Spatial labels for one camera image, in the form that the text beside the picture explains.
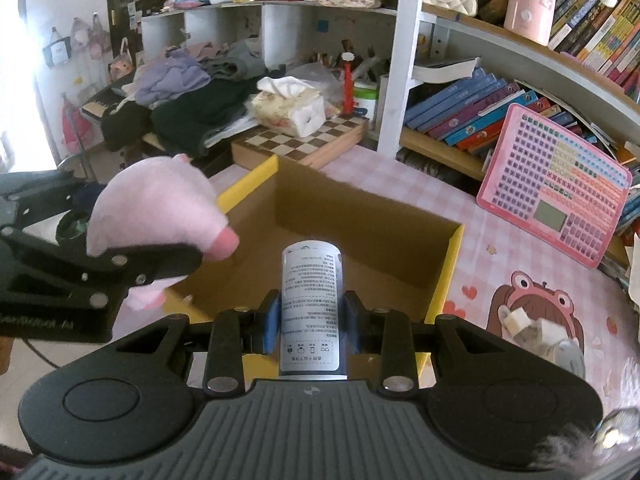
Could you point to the yellow cardboard box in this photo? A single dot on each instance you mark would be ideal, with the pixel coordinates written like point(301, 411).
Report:
point(394, 255)

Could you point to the white charger cube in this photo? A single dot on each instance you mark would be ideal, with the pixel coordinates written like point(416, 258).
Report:
point(516, 321)

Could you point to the white bookshelf frame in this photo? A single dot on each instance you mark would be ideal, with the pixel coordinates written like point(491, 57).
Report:
point(289, 31)

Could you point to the pink learning keyboard tablet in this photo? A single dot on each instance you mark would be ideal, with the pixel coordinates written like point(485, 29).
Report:
point(554, 185)

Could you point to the white glue bottle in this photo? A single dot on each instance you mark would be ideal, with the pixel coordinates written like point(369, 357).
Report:
point(312, 339)

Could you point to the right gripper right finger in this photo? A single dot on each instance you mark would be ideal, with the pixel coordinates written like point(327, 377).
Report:
point(386, 334)

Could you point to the wooden chessboard box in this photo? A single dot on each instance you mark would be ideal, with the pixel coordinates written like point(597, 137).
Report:
point(335, 137)

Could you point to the red white pen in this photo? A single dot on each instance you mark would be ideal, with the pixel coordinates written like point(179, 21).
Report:
point(348, 86)

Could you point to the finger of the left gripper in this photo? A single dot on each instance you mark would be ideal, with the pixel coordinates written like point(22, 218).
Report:
point(74, 223)
point(125, 264)

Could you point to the pink plush pig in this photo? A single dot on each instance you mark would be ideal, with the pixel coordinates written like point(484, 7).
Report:
point(160, 201)

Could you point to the pile of clothes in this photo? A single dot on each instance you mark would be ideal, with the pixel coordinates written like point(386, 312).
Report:
point(185, 97)

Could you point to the pink printed tablecloth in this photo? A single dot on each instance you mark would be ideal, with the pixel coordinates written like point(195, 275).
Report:
point(500, 264)

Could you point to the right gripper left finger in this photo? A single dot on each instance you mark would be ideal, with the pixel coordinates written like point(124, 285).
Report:
point(236, 333)

